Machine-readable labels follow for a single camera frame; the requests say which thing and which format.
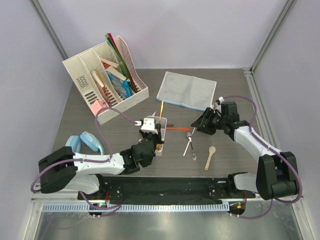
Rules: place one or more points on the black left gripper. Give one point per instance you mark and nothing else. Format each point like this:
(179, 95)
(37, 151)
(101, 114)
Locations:
(158, 136)

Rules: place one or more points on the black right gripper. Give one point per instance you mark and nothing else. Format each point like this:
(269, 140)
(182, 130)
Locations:
(200, 123)

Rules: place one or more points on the white chopstick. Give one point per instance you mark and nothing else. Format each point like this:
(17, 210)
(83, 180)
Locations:
(187, 146)

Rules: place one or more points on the silver metal spoon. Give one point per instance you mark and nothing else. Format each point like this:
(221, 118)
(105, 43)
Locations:
(191, 146)

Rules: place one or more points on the orange plastic utensil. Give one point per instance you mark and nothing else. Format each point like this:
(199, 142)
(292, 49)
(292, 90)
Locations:
(178, 128)

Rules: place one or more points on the white utensil container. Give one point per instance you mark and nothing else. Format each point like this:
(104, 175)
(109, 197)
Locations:
(163, 129)

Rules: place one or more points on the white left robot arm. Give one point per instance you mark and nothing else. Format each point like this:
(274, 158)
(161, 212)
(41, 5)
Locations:
(64, 169)

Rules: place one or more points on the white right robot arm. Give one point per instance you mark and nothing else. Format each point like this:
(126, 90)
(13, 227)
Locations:
(277, 173)

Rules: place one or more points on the beige wooden spoon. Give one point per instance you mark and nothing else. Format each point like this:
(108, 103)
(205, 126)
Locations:
(211, 151)

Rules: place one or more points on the grey folded cloth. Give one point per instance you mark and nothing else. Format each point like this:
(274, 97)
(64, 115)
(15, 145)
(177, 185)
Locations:
(186, 91)

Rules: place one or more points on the pink box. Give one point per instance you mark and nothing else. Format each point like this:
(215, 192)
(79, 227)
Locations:
(97, 106)

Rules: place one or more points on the blue illustrated book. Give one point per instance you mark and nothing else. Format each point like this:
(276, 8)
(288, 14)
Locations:
(119, 82)

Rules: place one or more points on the light blue headphones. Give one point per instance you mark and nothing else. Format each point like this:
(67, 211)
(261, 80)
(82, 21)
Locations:
(87, 138)

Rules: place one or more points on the red striped book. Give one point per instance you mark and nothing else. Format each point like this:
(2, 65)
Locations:
(101, 87)

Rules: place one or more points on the white desktop file organizer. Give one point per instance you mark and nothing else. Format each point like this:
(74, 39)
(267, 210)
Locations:
(81, 65)

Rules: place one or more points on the green plastic folder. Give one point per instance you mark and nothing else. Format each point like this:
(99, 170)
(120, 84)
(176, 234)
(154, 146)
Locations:
(121, 62)

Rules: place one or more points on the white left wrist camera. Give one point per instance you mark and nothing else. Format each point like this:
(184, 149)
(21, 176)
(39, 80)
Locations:
(148, 126)

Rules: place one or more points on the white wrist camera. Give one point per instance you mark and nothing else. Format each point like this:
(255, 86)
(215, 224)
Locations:
(148, 126)
(218, 102)

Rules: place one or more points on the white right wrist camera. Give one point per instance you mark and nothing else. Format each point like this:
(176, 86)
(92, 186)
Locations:
(218, 102)

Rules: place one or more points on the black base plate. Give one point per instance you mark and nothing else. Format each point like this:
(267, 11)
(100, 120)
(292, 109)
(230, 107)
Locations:
(175, 190)

